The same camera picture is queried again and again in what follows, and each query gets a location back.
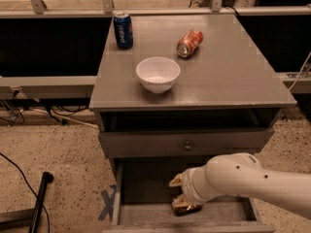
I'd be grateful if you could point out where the blue pepsi can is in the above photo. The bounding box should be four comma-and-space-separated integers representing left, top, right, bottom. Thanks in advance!
113, 12, 133, 49

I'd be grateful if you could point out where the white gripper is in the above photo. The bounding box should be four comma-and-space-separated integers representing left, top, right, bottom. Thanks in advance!
169, 167, 215, 209

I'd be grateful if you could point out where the grey open middle drawer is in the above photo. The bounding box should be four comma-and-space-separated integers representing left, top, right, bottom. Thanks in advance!
104, 156, 275, 233

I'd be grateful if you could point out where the grey top drawer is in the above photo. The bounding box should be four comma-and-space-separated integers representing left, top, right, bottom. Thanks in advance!
99, 109, 273, 158

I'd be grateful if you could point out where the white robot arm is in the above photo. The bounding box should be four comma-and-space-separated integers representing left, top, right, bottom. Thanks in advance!
169, 152, 311, 219

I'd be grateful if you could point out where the black metal stand leg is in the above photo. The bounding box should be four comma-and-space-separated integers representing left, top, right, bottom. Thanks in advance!
0, 171, 55, 233

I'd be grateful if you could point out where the orange gold can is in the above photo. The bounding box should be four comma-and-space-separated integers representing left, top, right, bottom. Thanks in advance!
172, 203, 202, 216

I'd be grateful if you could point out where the white cable at right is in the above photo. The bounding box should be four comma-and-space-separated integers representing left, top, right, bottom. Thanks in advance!
287, 50, 311, 92

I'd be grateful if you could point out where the grey wooden drawer cabinet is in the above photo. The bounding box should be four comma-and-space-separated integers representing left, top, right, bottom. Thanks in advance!
88, 13, 297, 233

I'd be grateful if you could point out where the bundle of black cables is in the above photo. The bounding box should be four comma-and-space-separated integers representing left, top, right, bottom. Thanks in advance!
0, 89, 90, 126

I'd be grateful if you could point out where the round metal drawer knob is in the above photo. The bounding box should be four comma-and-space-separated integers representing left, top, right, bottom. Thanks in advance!
184, 142, 192, 151

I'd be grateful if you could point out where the red soda can lying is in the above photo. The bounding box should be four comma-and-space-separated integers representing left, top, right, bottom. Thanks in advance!
177, 28, 203, 58

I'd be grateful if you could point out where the black floor cable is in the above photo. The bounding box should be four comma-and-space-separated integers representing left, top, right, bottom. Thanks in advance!
0, 150, 53, 233

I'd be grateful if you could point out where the white plastic bowl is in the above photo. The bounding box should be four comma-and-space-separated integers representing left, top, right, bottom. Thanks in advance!
136, 57, 181, 94

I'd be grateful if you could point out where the grey metal railing frame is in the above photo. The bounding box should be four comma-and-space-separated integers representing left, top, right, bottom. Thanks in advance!
0, 0, 311, 101

